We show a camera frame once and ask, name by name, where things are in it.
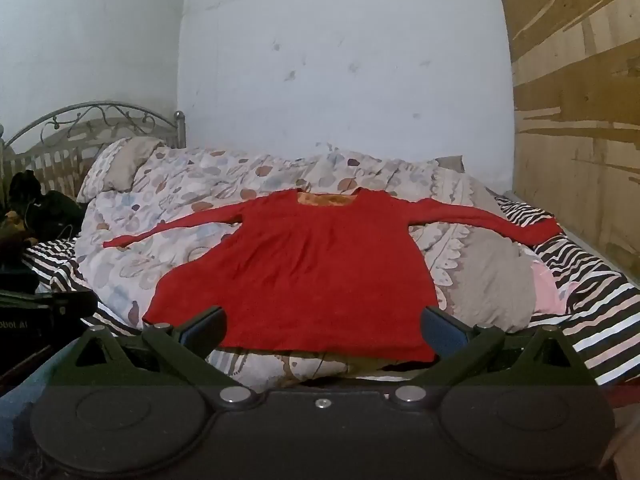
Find dotted print comforter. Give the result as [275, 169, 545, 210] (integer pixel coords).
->
[75, 147, 538, 391]

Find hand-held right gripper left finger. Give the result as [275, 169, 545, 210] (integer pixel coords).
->
[74, 305, 261, 407]

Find plywood board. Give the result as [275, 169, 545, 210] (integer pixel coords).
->
[492, 0, 640, 288]

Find metal bed headboard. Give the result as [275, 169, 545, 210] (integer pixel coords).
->
[0, 101, 187, 196]

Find red long-sleeved dress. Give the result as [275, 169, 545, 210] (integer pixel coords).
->
[102, 187, 563, 363]

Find black white striped bedsheet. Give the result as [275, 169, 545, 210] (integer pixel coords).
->
[22, 192, 640, 388]

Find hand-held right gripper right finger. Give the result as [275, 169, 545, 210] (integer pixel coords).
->
[389, 305, 601, 406]

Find pink cloth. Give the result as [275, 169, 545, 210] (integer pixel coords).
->
[529, 260, 570, 315]

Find patterned pillow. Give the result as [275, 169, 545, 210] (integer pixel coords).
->
[76, 136, 166, 204]

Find blue cloth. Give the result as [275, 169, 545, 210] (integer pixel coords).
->
[0, 360, 58, 461]

